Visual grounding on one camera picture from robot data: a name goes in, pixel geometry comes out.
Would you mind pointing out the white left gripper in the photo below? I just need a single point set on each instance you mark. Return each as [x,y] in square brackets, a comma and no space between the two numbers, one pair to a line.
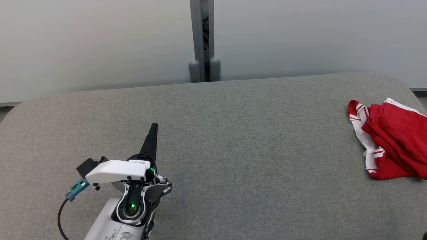
[116,170]

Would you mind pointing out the red basketball jersey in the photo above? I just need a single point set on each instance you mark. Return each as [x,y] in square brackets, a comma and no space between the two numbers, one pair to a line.
[358,116]

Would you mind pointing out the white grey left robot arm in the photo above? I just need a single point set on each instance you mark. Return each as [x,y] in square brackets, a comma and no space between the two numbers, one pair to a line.
[106,220]

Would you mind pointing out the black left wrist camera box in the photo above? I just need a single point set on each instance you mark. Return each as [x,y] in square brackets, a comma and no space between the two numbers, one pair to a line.
[87,166]

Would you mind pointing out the grey partition post round feet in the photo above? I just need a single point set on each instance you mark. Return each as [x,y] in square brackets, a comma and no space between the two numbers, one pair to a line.
[200,40]

